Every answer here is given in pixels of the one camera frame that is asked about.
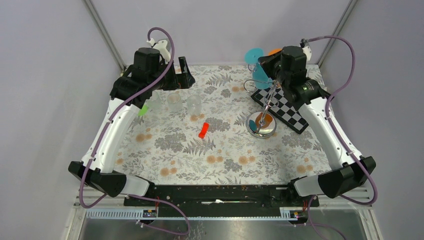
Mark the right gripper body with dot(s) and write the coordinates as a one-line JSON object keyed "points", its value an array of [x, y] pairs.
{"points": [[280, 75]]}

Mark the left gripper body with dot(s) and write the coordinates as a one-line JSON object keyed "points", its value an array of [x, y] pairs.
{"points": [[168, 82]]}

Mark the orange wine glass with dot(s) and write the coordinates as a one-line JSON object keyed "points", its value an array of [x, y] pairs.
{"points": [[274, 51]]}

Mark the blue wine glass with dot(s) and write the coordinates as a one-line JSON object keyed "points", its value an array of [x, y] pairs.
{"points": [[259, 77]]}

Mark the clear wine glass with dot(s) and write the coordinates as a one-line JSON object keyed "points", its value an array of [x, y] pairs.
{"points": [[194, 105], [174, 101], [154, 103]]}

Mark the green wine glass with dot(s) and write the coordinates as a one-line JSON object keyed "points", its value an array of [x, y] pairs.
{"points": [[143, 110]]}

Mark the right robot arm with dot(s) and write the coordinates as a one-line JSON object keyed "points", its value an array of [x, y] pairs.
{"points": [[349, 168]]}

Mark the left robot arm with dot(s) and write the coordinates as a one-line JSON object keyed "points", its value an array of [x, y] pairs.
{"points": [[148, 73]]}

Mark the chrome wine glass rack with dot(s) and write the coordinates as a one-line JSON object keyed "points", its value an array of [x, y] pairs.
{"points": [[261, 124]]}

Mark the black white checkerboard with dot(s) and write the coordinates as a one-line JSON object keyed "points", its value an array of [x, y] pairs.
{"points": [[281, 109]]}

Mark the small red block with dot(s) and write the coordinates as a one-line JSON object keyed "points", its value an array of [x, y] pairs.
{"points": [[204, 130]]}

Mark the floral tablecloth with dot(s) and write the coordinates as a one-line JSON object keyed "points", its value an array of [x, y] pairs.
{"points": [[164, 146]]}

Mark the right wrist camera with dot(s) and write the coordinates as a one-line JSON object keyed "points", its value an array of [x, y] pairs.
{"points": [[305, 45]]}

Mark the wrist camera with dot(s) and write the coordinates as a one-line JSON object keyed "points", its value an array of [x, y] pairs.
{"points": [[163, 46], [305, 45]]}

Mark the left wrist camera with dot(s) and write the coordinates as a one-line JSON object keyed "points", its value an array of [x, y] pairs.
{"points": [[163, 46]]}

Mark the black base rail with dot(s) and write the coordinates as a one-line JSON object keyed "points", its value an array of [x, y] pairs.
{"points": [[223, 201]]}

